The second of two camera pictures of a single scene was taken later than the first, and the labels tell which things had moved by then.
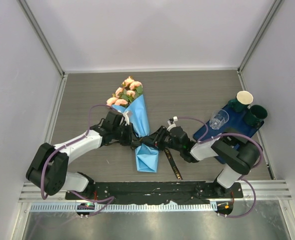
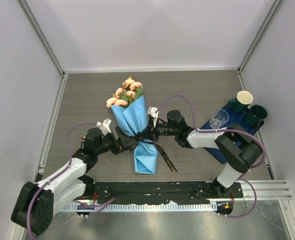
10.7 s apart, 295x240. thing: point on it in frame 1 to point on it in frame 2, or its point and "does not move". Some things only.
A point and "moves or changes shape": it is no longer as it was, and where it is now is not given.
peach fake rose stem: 132,87 does not move
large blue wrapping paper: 147,155 does not move
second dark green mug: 236,106 does not move
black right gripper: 155,139 to 147,133
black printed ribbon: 179,177 moves or changes shape
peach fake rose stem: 128,95 does not move
